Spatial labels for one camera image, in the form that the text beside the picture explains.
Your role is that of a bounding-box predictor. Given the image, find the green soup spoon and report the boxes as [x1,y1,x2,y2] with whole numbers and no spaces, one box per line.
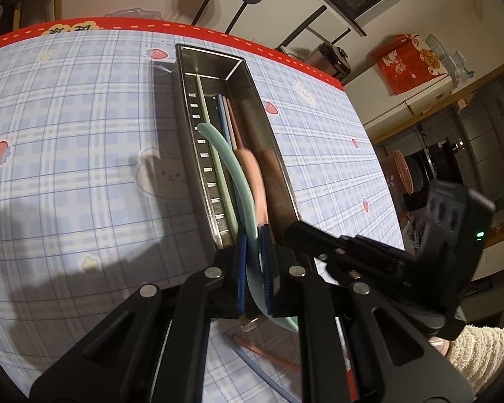
[197,122,298,333]

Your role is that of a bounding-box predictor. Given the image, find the pink soup spoon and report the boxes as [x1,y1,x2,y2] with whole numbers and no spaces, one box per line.
[235,148,268,227]

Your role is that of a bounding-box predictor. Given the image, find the white fleece sleeve forearm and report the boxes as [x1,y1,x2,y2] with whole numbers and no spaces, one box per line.
[446,325,504,396]

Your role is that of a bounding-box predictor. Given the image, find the person's hand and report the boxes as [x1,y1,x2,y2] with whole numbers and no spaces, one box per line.
[429,337,451,357]

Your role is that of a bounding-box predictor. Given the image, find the brown trash bin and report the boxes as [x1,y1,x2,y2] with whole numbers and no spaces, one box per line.
[381,150,414,195]

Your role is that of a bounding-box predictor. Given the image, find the stainless steel utensil tray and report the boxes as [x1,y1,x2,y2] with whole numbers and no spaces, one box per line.
[170,44,298,253]

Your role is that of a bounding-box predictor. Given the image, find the blue plaid tablecloth red border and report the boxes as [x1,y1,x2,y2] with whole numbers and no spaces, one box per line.
[0,18,402,395]

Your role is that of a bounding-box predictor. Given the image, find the white refrigerator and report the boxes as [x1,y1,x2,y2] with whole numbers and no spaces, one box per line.
[354,75,453,139]

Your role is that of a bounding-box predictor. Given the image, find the black metal rack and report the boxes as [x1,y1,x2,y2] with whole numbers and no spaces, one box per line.
[276,5,352,59]

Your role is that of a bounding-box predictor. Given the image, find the dark rice cooker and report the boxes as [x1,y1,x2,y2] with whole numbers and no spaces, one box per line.
[304,42,351,82]

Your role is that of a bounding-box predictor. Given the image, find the glassware on refrigerator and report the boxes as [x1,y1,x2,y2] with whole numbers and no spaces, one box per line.
[425,34,474,88]

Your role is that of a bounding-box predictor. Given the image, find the red cloth on refrigerator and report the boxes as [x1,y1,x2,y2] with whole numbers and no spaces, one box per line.
[369,34,447,96]

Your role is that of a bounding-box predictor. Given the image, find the clear plastic cover on chair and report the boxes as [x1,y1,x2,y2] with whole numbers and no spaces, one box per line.
[105,7,163,21]

